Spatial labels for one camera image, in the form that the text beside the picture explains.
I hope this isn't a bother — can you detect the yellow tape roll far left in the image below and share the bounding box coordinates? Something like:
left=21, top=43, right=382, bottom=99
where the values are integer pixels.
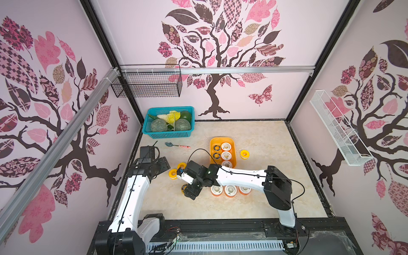
left=169, top=169, right=177, bottom=180

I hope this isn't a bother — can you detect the green round melon right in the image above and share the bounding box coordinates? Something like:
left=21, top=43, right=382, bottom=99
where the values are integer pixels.
left=174, top=118, right=191, bottom=131

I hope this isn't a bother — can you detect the spoon with pink handle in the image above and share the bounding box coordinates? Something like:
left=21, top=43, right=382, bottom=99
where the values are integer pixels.
left=165, top=142, right=191, bottom=149

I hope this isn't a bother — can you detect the yellow tape roll upper left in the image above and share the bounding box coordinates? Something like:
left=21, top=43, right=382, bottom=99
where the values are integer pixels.
left=177, top=162, right=187, bottom=169

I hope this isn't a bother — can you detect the black wire wall basket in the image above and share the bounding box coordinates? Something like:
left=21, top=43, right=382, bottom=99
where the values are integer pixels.
left=111, top=64, right=183, bottom=98

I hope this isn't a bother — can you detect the yellow tape roll upper right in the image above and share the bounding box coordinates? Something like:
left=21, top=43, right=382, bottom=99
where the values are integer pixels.
left=240, top=150, right=250, bottom=160

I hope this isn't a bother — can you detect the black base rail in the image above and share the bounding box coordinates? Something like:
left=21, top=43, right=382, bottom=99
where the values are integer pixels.
left=87, top=217, right=364, bottom=255

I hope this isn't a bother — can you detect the green round melon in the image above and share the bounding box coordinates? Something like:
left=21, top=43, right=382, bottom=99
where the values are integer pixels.
left=150, top=119, right=168, bottom=132
left=174, top=118, right=191, bottom=131

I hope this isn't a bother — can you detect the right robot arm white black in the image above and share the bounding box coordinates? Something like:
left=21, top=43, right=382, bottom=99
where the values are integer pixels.
left=176, top=161, right=299, bottom=228

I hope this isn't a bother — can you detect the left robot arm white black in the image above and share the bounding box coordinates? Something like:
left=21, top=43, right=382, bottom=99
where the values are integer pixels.
left=95, top=145, right=170, bottom=255

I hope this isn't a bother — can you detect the white wire wall shelf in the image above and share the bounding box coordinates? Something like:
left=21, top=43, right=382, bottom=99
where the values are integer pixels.
left=310, top=90, right=374, bottom=166

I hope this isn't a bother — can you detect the green round melon left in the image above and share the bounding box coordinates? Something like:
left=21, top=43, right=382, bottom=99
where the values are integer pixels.
left=150, top=119, right=168, bottom=132

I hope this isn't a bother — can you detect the teal plastic basket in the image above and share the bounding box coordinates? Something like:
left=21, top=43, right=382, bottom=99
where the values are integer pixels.
left=142, top=106, right=195, bottom=139

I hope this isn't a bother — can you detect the white cable duct strip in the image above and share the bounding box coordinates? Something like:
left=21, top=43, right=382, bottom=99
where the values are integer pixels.
left=156, top=240, right=285, bottom=253

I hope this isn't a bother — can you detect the black yellow tape roll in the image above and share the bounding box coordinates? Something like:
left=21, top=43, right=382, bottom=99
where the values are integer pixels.
left=181, top=184, right=187, bottom=194
left=213, top=144, right=222, bottom=152
left=212, top=153, right=221, bottom=160

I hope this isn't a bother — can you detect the yellow plastic storage box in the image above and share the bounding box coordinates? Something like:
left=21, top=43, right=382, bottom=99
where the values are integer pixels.
left=210, top=137, right=237, bottom=168

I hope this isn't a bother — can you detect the dark green avocado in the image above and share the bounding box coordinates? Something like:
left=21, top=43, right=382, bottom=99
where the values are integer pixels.
left=180, top=111, right=192, bottom=123

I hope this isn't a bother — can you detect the orange white tape roll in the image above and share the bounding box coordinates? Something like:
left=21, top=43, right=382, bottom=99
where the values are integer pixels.
left=221, top=142, right=232, bottom=152
left=221, top=152, right=232, bottom=160
left=210, top=186, right=224, bottom=197
left=222, top=160, right=233, bottom=168
left=224, top=186, right=238, bottom=198
left=238, top=187, right=252, bottom=196

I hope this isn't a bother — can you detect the yellow white cabbage toy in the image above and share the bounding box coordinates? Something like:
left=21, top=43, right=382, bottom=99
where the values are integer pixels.
left=157, top=110, right=180, bottom=125

